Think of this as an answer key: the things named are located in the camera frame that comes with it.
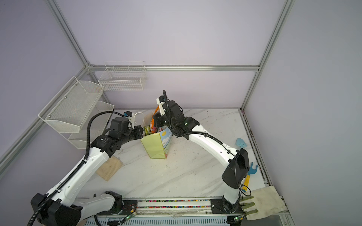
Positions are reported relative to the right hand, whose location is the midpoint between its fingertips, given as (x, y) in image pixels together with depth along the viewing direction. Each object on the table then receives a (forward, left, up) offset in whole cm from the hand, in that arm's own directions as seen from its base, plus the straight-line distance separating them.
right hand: (149, 118), depth 71 cm
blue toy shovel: (+6, -59, -35) cm, 69 cm away
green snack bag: (+1, +4, -11) cm, 11 cm away
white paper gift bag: (-6, -2, -16) cm, 17 cm away
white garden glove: (-34, -62, -33) cm, 78 cm away
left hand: (-1, +6, -9) cm, 11 cm away
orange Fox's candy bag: (-1, -1, -7) cm, 7 cm away
